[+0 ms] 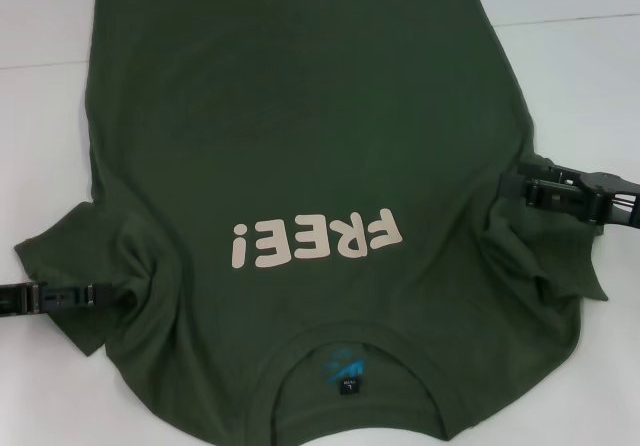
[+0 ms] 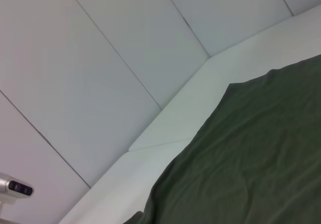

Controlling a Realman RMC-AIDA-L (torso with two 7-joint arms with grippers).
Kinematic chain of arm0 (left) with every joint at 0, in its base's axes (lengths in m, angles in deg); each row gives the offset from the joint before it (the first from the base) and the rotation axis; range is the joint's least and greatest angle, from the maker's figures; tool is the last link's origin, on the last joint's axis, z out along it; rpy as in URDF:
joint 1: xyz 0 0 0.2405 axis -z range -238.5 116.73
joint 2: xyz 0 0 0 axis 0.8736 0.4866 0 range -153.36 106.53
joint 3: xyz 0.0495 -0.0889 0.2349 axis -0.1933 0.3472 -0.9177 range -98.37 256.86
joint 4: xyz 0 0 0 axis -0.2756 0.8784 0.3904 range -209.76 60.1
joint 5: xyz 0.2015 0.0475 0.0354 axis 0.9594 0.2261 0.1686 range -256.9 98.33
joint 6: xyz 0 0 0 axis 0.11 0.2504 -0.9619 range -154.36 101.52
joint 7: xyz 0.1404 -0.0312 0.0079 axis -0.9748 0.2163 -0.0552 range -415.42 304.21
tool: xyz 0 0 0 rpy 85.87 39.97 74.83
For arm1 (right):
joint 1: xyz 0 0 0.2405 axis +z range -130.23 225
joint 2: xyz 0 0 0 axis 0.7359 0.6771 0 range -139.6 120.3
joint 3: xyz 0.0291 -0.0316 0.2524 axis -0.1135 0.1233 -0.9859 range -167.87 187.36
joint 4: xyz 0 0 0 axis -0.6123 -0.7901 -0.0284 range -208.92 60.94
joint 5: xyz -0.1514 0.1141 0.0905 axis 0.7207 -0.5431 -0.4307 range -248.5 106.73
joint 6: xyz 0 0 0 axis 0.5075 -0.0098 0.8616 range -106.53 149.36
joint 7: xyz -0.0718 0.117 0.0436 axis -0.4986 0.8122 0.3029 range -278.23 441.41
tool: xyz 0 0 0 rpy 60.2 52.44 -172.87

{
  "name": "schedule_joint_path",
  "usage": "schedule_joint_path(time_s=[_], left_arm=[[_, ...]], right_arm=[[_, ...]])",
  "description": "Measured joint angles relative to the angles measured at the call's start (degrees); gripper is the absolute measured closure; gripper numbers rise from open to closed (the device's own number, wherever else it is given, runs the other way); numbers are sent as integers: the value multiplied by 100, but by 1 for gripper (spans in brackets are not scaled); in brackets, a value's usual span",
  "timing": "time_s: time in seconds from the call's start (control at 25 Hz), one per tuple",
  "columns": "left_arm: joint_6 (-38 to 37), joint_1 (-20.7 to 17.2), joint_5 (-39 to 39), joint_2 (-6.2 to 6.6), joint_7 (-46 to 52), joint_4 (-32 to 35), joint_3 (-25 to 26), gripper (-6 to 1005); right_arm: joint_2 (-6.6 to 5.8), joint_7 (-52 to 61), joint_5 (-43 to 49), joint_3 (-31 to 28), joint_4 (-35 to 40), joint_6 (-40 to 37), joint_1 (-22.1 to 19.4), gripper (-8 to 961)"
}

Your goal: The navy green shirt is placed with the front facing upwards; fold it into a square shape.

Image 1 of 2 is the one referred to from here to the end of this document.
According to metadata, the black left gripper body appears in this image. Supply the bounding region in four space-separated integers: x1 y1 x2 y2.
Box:
0 282 38 315

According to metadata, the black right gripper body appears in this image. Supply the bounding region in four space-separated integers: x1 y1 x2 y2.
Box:
573 172 640 228

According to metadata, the dark green FREE! t-shirt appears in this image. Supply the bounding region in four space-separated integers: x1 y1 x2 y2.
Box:
13 0 610 446

